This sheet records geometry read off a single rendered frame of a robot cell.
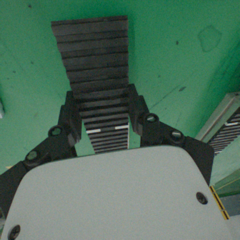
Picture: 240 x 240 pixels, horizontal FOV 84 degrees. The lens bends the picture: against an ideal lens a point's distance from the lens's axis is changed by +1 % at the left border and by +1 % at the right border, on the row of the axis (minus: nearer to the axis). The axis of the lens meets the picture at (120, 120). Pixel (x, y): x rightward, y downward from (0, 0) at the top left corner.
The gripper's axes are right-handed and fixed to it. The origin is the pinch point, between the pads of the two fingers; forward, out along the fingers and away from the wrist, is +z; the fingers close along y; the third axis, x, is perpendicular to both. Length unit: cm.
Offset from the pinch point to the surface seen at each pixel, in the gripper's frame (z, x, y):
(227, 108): 2.9, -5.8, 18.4
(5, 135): 3.9, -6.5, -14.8
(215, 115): 3.2, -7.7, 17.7
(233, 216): -39, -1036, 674
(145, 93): 4.0, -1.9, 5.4
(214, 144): 0.5, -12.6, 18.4
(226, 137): 0.5, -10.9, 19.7
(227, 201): 43, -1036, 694
